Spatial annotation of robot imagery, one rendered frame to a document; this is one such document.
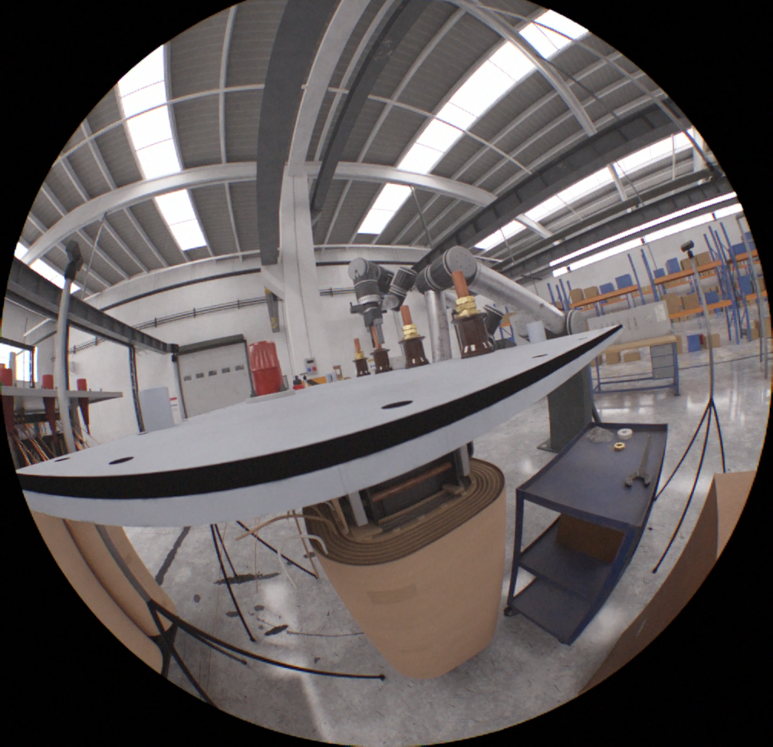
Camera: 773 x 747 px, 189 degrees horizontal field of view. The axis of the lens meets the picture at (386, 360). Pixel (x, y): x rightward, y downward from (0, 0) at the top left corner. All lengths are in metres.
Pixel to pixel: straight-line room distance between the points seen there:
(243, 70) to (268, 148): 5.52
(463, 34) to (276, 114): 7.35
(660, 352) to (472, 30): 9.61
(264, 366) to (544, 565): 1.16
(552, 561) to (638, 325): 4.55
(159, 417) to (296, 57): 3.41
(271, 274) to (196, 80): 7.41
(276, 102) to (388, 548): 3.83
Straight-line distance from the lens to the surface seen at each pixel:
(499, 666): 1.43
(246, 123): 9.81
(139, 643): 1.65
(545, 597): 1.46
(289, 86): 3.55
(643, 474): 0.92
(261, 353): 0.55
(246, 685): 1.70
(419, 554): 0.43
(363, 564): 0.44
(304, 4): 3.37
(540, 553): 1.14
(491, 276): 1.08
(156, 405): 0.29
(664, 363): 4.56
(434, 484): 0.57
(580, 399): 2.66
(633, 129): 7.23
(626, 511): 0.79
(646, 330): 5.16
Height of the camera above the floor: 1.38
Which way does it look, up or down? 2 degrees up
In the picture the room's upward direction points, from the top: 12 degrees counter-clockwise
